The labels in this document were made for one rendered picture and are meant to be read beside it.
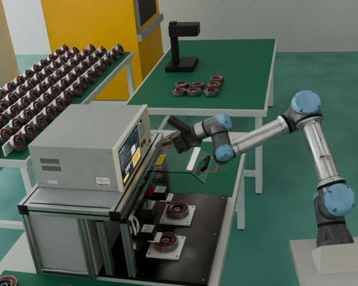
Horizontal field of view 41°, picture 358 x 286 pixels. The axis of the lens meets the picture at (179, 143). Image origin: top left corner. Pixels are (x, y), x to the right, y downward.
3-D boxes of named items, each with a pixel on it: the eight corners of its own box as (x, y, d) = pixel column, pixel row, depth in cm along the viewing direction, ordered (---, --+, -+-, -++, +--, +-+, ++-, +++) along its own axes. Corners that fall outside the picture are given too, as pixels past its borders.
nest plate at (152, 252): (186, 238, 223) (186, 236, 222) (178, 260, 210) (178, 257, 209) (154, 235, 226) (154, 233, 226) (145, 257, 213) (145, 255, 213)
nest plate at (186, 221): (195, 207, 243) (195, 205, 243) (190, 226, 231) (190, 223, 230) (167, 205, 247) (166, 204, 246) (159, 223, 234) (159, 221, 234)
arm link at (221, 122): (227, 127, 199) (222, 109, 202) (204, 137, 204) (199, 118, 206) (234, 131, 206) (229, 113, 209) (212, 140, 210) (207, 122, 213)
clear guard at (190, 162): (212, 158, 239) (212, 147, 236) (204, 184, 219) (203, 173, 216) (149, 155, 247) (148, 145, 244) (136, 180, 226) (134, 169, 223)
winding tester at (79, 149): (152, 142, 235) (147, 104, 226) (124, 192, 198) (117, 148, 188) (78, 140, 244) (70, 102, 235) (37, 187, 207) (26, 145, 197)
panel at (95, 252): (142, 189, 262) (135, 141, 249) (98, 274, 206) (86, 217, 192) (140, 189, 263) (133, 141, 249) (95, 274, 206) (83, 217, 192)
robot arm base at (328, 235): (344, 248, 209) (340, 224, 212) (361, 243, 194) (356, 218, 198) (311, 250, 207) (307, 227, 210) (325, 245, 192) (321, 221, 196)
